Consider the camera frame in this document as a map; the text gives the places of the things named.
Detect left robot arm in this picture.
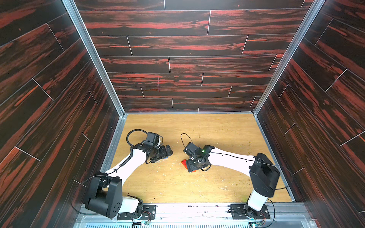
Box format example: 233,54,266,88
83,144,173,219

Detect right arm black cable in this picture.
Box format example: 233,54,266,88
180,133,294,228

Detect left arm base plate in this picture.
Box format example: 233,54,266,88
117,204,156,221

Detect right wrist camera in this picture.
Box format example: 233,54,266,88
183,142,199,159

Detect aluminium front rail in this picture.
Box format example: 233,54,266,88
74,202,318,228

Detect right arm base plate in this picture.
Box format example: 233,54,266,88
228,204,271,220

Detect red 2x4 brick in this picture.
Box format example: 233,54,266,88
181,159,188,169

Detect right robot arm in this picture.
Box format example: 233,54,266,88
183,142,280,217

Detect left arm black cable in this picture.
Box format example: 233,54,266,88
126,129,149,169

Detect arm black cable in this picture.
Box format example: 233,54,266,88
126,129,149,169
180,133,294,228

